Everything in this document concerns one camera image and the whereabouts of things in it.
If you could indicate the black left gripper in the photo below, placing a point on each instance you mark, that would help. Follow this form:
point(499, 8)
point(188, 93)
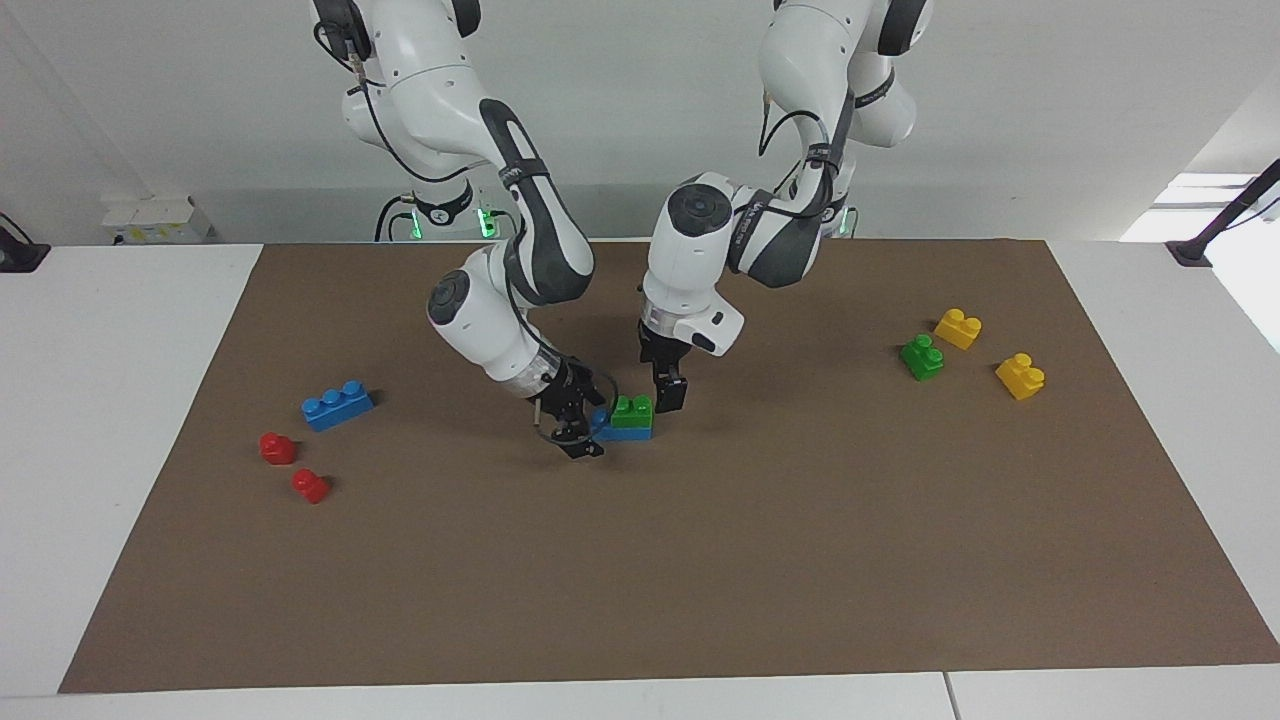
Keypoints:
point(662, 352)

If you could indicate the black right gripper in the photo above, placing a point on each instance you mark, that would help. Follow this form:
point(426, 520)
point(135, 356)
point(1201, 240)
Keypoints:
point(566, 395)

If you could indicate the blue three-stud toy block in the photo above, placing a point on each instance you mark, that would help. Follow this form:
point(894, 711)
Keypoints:
point(628, 434)
point(337, 408)

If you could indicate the green two-stud toy block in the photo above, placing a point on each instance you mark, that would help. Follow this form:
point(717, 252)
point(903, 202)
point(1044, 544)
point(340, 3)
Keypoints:
point(634, 412)
point(922, 359)

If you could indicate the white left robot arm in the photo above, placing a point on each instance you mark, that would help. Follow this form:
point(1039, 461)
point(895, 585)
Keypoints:
point(690, 260)

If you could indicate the red one-stud toy block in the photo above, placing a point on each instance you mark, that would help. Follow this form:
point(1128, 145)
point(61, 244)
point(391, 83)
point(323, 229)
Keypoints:
point(278, 449)
point(311, 487)

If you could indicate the yellow two-stud toy block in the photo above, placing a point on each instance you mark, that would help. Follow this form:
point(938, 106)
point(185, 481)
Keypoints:
point(1020, 378)
point(957, 330)

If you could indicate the brown table mat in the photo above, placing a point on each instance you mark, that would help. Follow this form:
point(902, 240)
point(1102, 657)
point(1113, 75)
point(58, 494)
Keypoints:
point(800, 560)

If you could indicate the white power strip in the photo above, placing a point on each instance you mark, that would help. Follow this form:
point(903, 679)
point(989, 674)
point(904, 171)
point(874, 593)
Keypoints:
point(155, 220)

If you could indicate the black clamp stand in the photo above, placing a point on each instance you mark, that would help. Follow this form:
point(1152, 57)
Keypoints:
point(1225, 222)
point(20, 256)

